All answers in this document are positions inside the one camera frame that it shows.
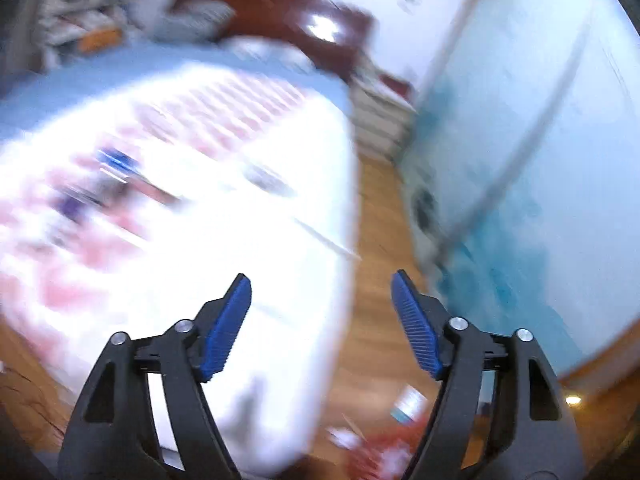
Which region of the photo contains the dark red cloth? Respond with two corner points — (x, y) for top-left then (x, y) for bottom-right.
(379, 74), (416, 102)

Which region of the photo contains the white pink printed blanket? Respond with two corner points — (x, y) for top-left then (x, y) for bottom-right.
(0, 60), (359, 478)

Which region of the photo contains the red plastic basket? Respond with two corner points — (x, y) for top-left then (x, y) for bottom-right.
(350, 435), (422, 480)

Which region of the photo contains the purple wrapper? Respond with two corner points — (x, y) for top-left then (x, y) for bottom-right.
(57, 194), (94, 224)

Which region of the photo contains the dark red wooden headboard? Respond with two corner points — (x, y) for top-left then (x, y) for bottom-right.
(167, 0), (376, 81)

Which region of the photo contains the white and blue carton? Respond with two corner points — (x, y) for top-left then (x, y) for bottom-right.
(390, 385), (427, 424)

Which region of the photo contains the white paper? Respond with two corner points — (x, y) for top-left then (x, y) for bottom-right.
(327, 427), (362, 452)

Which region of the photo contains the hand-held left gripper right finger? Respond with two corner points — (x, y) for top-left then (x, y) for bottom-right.
(390, 269), (587, 480)

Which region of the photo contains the striped pillow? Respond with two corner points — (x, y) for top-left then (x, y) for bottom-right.
(155, 0), (236, 43)

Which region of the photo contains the white chest of drawers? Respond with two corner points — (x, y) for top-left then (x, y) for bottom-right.
(350, 77), (417, 162)

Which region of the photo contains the orange box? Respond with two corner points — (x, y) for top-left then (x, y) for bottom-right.
(80, 27), (123, 53)

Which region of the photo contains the bed with blue sheet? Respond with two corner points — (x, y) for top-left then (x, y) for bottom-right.
(0, 40), (362, 478)

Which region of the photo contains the blue snack packet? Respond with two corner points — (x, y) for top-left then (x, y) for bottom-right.
(97, 147), (138, 177)

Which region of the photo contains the cluttered bookshelf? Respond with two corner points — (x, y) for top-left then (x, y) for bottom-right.
(30, 0), (146, 68)

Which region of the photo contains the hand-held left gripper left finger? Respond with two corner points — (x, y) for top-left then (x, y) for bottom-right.
(57, 273), (252, 480)

